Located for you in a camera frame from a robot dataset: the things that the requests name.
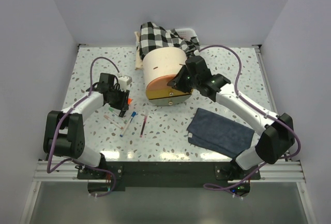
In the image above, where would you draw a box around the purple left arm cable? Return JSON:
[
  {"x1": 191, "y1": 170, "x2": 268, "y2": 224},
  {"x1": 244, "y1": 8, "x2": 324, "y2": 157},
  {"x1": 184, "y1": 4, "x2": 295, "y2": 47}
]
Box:
[{"x1": 46, "y1": 56, "x2": 122, "y2": 198}]

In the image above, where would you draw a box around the blue cap marker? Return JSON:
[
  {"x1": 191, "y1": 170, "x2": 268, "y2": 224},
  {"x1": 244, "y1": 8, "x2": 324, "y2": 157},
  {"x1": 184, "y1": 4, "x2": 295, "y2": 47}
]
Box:
[{"x1": 119, "y1": 111, "x2": 137, "y2": 137}]

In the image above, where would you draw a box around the dark blue towel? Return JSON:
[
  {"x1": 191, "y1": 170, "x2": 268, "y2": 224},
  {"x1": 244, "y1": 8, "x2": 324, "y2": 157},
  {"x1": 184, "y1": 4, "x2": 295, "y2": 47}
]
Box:
[{"x1": 187, "y1": 108, "x2": 254, "y2": 158}]

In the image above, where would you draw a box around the black white checkered cloth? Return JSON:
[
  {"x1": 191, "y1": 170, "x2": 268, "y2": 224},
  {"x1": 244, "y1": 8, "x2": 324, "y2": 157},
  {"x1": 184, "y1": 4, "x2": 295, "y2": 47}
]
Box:
[{"x1": 138, "y1": 22, "x2": 200, "y2": 60}]

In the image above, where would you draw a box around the beige cap marker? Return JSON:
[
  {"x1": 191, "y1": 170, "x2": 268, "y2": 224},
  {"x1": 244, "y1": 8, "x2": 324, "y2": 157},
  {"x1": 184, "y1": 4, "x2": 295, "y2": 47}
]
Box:
[{"x1": 103, "y1": 115, "x2": 123, "y2": 129}]

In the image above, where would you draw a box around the beige round drawer organizer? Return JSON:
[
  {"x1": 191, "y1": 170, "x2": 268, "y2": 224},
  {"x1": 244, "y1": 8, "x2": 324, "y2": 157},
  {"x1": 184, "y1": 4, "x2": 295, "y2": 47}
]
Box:
[{"x1": 143, "y1": 47, "x2": 192, "y2": 107}]

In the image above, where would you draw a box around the white plastic basket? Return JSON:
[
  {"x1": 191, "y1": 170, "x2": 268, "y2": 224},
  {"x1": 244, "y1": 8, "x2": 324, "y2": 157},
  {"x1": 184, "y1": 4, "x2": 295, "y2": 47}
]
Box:
[{"x1": 175, "y1": 28, "x2": 200, "y2": 55}]

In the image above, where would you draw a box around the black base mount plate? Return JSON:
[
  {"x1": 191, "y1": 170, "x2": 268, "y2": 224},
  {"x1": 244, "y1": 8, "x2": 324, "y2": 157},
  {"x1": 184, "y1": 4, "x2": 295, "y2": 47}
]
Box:
[{"x1": 75, "y1": 161, "x2": 261, "y2": 197}]

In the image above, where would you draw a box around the dark red pen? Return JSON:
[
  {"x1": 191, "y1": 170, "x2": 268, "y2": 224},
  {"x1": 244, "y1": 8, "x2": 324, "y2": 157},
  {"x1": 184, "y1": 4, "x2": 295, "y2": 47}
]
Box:
[{"x1": 140, "y1": 114, "x2": 148, "y2": 138}]

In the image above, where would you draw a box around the green cap marker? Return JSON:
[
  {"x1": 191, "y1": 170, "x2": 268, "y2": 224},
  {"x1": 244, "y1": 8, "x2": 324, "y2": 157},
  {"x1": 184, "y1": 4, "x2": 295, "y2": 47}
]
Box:
[{"x1": 108, "y1": 107, "x2": 127, "y2": 124}]

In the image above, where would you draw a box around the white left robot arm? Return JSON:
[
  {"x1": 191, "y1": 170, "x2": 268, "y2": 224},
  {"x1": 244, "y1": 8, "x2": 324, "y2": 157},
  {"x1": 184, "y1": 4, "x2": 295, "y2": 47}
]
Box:
[{"x1": 43, "y1": 73, "x2": 132, "y2": 178}]

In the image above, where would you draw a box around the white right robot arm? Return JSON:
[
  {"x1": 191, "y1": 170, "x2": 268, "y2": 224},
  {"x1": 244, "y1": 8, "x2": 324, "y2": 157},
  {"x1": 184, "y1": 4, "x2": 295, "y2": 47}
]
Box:
[{"x1": 168, "y1": 56, "x2": 298, "y2": 179}]

